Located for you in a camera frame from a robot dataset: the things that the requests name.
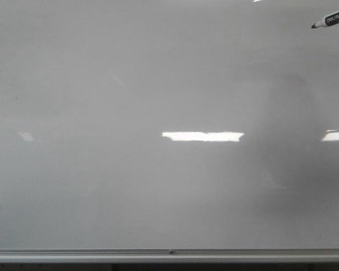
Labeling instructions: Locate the black whiteboard marker pen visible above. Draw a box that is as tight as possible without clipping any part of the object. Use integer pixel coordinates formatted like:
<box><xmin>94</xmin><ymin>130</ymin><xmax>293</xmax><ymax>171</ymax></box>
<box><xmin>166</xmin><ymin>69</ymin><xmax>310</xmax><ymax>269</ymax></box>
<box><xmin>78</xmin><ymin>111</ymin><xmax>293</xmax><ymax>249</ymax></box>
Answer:
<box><xmin>311</xmin><ymin>10</ymin><xmax>339</xmax><ymax>29</ymax></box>

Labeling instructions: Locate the white glossy whiteboard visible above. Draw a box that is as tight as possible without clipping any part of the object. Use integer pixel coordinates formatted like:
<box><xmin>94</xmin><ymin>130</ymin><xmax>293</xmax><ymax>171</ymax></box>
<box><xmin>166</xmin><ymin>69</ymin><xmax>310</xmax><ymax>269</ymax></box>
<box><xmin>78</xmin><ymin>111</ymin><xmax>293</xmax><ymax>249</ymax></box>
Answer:
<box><xmin>0</xmin><ymin>1</ymin><xmax>339</xmax><ymax>250</ymax></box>

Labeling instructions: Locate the aluminium whiteboard tray rail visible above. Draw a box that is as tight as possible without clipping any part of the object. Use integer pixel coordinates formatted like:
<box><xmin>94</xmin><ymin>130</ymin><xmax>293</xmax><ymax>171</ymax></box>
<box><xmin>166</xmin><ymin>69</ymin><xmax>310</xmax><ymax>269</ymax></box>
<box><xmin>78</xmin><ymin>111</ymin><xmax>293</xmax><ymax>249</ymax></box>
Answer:
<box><xmin>0</xmin><ymin>248</ymin><xmax>339</xmax><ymax>264</ymax></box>

